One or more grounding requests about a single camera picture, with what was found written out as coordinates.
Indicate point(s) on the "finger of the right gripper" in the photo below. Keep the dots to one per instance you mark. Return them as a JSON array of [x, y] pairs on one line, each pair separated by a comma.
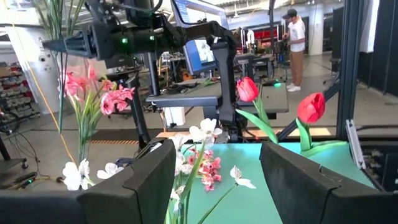
[[77, 43]]

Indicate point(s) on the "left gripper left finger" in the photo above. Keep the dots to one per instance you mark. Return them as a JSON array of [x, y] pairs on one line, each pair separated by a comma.
[[133, 199]]

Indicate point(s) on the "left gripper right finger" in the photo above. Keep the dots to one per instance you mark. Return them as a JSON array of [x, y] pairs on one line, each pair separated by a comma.
[[311, 199]]

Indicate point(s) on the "red artificial tulip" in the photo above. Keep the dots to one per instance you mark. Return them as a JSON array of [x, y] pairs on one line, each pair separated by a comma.
[[247, 88], [311, 107]]

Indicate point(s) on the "white artificial flower bunch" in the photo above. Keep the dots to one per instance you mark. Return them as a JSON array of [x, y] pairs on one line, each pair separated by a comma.
[[206, 126]]

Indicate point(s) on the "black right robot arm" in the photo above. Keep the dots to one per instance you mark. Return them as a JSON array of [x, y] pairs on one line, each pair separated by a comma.
[[225, 77]]

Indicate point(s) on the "monitor with blue screen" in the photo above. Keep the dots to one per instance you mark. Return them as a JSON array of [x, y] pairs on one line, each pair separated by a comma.
[[199, 57]]

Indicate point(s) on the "parts bin shelf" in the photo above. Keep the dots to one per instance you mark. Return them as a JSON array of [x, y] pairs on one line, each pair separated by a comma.
[[15, 90]]

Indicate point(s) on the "grey monitor desk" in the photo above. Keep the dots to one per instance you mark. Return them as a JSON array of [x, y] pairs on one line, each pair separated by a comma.
[[186, 99]]

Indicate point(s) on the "black power strip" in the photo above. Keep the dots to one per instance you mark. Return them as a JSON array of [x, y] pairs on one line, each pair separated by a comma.
[[26, 178]]

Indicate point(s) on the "person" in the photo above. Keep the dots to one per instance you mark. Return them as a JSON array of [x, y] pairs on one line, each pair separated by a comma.
[[297, 46]]

